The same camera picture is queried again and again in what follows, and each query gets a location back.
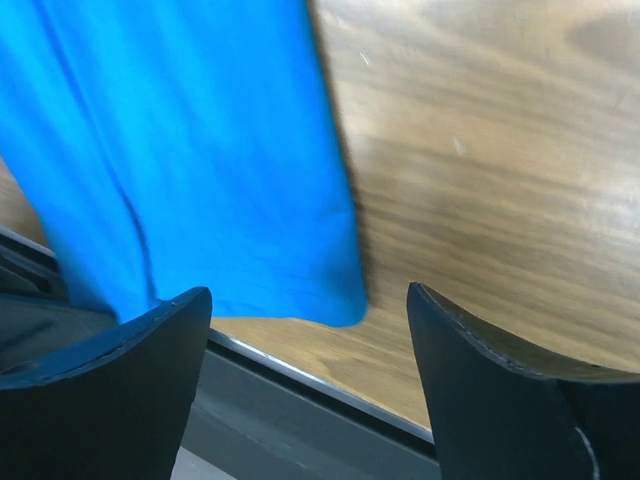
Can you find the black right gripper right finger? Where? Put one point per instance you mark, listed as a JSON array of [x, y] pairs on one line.
[[501, 407]]

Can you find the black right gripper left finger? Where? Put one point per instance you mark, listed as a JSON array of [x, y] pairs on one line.
[[85, 398]]

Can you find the blue t shirt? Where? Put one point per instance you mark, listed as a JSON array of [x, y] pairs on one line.
[[166, 145]]

